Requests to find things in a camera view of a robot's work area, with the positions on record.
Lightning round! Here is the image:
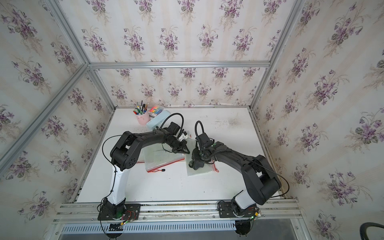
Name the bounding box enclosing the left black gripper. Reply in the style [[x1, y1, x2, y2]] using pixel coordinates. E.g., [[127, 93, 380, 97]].
[[166, 136, 191, 154]]

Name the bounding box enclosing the mesh document bag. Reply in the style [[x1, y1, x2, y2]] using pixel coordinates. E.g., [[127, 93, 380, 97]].
[[137, 144, 185, 173], [185, 139, 218, 177]]

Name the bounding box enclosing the dark grey green cloth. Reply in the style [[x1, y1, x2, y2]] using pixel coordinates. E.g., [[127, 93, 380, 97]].
[[189, 160, 205, 171]]

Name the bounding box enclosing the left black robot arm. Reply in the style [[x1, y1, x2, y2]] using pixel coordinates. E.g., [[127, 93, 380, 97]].
[[101, 113, 190, 214]]

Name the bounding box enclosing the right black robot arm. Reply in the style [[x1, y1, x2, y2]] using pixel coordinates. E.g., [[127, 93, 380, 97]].
[[189, 121, 282, 216]]

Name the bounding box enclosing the light blue pencil case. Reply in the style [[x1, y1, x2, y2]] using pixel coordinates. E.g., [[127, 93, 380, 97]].
[[146, 110, 171, 130]]

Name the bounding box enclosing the colourful marker box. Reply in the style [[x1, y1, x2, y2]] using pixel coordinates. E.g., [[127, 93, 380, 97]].
[[149, 105, 164, 118]]

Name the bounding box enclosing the pink pen cup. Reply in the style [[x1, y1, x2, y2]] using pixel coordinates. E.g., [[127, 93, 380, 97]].
[[136, 112, 151, 126]]

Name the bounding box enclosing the white ventilation grille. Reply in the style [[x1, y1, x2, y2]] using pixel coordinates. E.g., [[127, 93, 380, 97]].
[[61, 221, 236, 235]]

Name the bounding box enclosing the black chair part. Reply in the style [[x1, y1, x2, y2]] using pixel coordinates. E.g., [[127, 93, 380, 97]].
[[360, 222, 384, 240]]

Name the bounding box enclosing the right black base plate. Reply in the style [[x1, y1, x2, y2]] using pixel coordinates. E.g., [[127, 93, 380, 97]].
[[217, 200, 260, 219]]

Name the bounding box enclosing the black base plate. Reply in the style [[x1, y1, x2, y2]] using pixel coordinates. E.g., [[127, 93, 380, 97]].
[[98, 203, 142, 221], [217, 200, 260, 219]]

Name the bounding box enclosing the aluminium mounting rail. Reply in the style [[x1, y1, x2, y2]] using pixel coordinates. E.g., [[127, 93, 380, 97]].
[[53, 199, 303, 224]]

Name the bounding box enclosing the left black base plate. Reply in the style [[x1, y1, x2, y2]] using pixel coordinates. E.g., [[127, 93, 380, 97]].
[[98, 203, 142, 221]]

